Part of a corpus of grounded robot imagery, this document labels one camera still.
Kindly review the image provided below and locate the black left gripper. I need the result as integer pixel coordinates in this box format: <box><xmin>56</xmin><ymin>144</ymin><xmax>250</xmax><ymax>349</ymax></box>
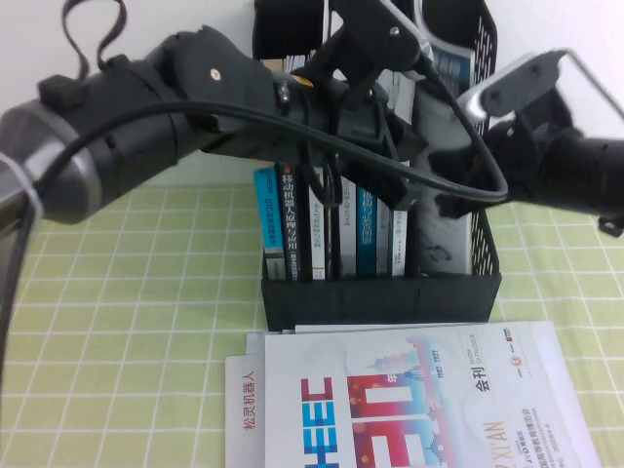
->
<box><xmin>334</xmin><ymin>83</ymin><xmax>431</xmax><ymax>212</ymax></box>

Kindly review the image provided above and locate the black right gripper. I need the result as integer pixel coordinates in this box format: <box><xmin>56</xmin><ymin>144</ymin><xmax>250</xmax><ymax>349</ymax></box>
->
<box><xmin>426</xmin><ymin>114</ymin><xmax>555</xmax><ymax>216</ymax></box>

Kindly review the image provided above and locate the white and blue softcover book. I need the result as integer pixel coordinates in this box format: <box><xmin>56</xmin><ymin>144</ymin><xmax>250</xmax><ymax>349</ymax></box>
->
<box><xmin>412</xmin><ymin>43</ymin><xmax>478</xmax><ymax>277</ymax></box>

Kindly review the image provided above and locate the teal book with white spine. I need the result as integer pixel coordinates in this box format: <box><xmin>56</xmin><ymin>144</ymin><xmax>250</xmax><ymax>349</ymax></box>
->
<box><xmin>388</xmin><ymin>208</ymin><xmax>410</xmax><ymax>278</ymax></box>

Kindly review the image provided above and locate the blue spine book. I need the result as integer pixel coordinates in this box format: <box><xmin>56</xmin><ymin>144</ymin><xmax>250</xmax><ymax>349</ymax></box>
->
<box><xmin>355</xmin><ymin>186</ymin><xmax>380</xmax><ymax>278</ymax></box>

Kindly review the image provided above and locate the thin white book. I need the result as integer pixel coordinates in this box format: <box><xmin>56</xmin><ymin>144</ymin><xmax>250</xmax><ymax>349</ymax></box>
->
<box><xmin>376</xmin><ymin>199</ymin><xmax>392</xmax><ymax>278</ymax></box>

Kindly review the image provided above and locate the thin dark spine book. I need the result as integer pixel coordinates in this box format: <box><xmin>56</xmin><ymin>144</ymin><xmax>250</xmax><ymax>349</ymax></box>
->
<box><xmin>325</xmin><ymin>194</ymin><xmax>341</xmax><ymax>282</ymax></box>

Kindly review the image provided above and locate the black spine book white lettering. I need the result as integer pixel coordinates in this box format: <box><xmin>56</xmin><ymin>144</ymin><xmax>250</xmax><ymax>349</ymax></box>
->
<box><xmin>274</xmin><ymin>162</ymin><xmax>312</xmax><ymax>283</ymax></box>

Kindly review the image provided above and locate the black mesh book holder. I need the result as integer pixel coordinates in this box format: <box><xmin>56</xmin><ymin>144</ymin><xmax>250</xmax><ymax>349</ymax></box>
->
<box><xmin>252</xmin><ymin>0</ymin><xmax>504</xmax><ymax>332</ymax></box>

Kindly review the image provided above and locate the cyan spine book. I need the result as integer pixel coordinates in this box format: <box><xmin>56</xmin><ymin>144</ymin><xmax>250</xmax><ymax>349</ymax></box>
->
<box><xmin>253</xmin><ymin>167</ymin><xmax>285</xmax><ymax>283</ymax></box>

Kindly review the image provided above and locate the white HEEC show catalogue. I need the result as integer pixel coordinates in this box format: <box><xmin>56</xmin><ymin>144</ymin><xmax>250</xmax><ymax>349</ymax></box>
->
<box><xmin>262</xmin><ymin>320</ymin><xmax>605</xmax><ymax>468</ymax></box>

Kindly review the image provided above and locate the white booklet with red lettering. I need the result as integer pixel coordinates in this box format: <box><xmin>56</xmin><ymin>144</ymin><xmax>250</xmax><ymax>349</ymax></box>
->
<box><xmin>224</xmin><ymin>353</ymin><xmax>268</xmax><ymax>468</ymax></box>

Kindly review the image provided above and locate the green checked tablecloth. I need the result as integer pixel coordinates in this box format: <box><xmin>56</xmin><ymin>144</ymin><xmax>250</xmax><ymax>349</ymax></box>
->
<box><xmin>0</xmin><ymin>182</ymin><xmax>624</xmax><ymax>468</ymax></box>

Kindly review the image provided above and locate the black camera cable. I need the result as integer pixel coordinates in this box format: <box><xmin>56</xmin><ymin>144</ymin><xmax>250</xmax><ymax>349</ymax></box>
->
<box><xmin>19</xmin><ymin>48</ymin><xmax>511</xmax><ymax>206</ymax></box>

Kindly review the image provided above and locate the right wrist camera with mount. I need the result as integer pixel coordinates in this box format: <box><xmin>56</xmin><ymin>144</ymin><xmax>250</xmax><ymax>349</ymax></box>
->
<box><xmin>456</xmin><ymin>47</ymin><xmax>570</xmax><ymax>129</ymax></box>

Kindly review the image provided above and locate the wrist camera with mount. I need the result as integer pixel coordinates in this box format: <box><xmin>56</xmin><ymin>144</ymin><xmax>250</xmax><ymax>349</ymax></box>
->
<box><xmin>331</xmin><ymin>0</ymin><xmax>436</xmax><ymax>87</ymax></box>
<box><xmin>456</xmin><ymin>47</ymin><xmax>570</xmax><ymax>129</ymax></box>

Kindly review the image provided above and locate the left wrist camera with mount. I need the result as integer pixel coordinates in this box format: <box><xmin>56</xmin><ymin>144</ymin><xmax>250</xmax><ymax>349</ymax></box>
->
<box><xmin>331</xmin><ymin>0</ymin><xmax>436</xmax><ymax>87</ymax></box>

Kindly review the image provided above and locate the silver grey camera cable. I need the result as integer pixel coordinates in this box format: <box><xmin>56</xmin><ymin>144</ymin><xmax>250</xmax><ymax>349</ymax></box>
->
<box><xmin>559</xmin><ymin>47</ymin><xmax>624</xmax><ymax>129</ymax></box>

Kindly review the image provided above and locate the grey cable loop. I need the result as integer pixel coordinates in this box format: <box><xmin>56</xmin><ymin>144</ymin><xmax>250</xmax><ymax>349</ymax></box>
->
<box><xmin>61</xmin><ymin>0</ymin><xmax>129</xmax><ymax>82</ymax></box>

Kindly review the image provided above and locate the white cable tie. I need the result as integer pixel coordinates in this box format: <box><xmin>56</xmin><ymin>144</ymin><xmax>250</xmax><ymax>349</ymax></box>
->
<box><xmin>0</xmin><ymin>155</ymin><xmax>46</xmax><ymax>215</ymax></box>

